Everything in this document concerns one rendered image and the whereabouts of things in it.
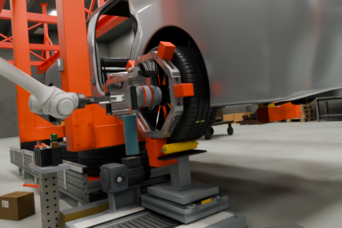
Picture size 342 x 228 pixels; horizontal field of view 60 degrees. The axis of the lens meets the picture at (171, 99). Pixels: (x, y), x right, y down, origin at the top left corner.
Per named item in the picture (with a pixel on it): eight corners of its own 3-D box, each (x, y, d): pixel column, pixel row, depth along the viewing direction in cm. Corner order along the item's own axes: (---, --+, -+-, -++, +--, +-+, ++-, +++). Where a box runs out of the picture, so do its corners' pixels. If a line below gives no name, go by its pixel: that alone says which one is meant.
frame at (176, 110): (186, 137, 171) (178, 45, 173) (177, 139, 167) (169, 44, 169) (139, 136, 214) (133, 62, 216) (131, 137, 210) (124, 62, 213)
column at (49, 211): (60, 227, 204) (56, 167, 206) (45, 232, 198) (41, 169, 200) (56, 224, 212) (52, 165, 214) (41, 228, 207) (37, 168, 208)
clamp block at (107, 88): (119, 91, 194) (118, 83, 194) (106, 91, 189) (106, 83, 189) (116, 92, 198) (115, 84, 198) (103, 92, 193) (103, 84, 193)
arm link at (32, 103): (60, 111, 146) (69, 114, 135) (26, 114, 137) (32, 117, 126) (60, 90, 145) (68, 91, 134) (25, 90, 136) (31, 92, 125)
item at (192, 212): (229, 208, 189) (227, 193, 190) (186, 225, 168) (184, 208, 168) (181, 195, 230) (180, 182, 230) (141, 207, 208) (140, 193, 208)
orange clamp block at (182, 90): (184, 96, 173) (194, 95, 165) (173, 97, 168) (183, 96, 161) (183, 85, 173) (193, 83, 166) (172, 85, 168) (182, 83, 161)
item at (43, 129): (77, 135, 396) (75, 110, 397) (35, 140, 365) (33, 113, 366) (73, 135, 410) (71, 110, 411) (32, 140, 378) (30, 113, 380)
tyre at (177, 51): (179, 155, 218) (236, 110, 172) (153, 161, 204) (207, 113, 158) (150, 82, 245) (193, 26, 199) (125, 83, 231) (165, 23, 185)
